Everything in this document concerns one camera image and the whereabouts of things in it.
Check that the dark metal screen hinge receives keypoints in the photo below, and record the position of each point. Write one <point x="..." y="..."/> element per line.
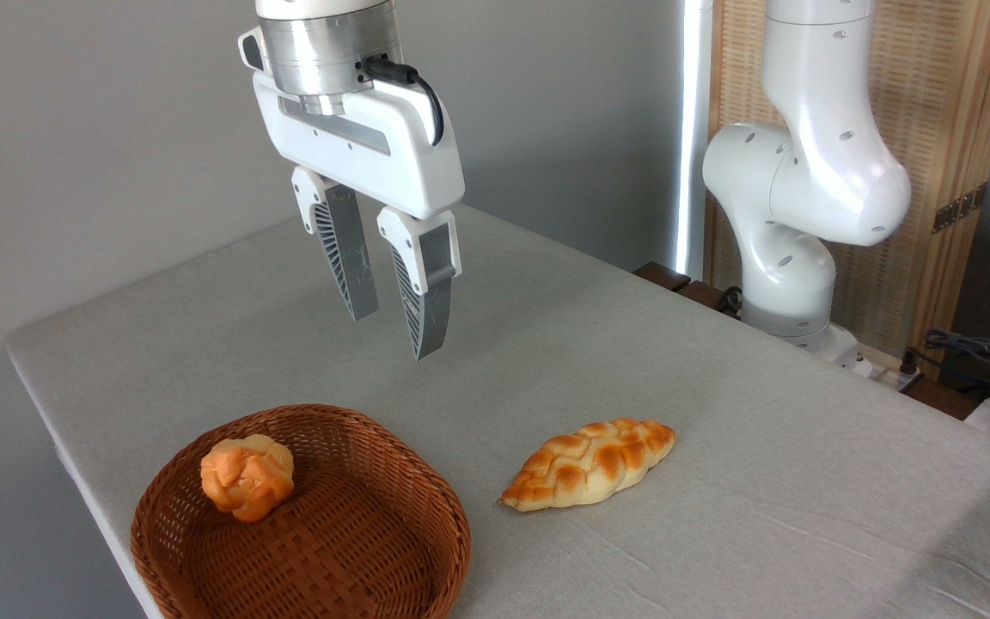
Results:
<point x="959" y="207"/>

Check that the long braided bread loaf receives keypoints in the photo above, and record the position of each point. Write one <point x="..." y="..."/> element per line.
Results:
<point x="589" y="464"/>

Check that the white power strip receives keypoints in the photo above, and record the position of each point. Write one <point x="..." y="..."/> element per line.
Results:
<point x="886" y="371"/>

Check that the wooden folding screen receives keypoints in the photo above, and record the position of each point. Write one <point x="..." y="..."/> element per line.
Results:
<point x="942" y="86"/>

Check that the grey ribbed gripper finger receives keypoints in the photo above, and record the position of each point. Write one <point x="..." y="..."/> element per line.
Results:
<point x="426" y="292"/>
<point x="349" y="258"/>

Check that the brown wicker basket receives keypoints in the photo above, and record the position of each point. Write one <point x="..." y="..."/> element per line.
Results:
<point x="349" y="550"/>

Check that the round knotted orange bread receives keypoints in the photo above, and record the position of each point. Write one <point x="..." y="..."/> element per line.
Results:
<point x="246" y="481"/>

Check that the grey tablecloth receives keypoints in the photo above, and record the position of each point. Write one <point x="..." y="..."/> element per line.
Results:
<point x="718" y="413"/>

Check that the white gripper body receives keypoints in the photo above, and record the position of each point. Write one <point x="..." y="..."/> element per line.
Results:
<point x="375" y="163"/>

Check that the dark brown wooden board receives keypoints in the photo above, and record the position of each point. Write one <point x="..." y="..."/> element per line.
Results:
<point x="663" y="275"/>

